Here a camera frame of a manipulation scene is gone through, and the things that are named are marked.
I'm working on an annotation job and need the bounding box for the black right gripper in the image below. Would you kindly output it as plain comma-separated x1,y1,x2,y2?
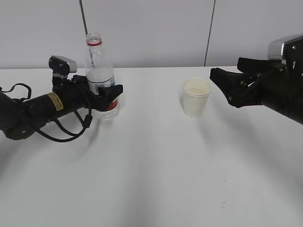
210,57,303,109

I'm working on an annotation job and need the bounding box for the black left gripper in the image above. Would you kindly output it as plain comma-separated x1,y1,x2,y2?
52,75,123,111

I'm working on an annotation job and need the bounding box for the clear water bottle red label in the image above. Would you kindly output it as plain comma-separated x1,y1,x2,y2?
85,33,120,122

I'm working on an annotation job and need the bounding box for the white paper cup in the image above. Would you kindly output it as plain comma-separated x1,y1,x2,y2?
182,77,212,118

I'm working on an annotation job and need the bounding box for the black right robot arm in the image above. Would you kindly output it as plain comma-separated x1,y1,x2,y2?
210,57,303,123

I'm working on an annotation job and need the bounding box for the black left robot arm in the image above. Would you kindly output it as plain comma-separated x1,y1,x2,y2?
0,75,123,143

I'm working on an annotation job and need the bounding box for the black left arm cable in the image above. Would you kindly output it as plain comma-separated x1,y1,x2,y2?
0,81,93,143

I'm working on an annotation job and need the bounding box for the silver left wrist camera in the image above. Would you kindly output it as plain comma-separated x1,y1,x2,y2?
49,55,78,77

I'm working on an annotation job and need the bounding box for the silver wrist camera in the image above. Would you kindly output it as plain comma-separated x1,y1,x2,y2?
49,55,78,77
267,34,303,73

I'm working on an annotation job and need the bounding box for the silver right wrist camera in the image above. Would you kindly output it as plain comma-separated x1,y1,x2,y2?
267,34,303,73

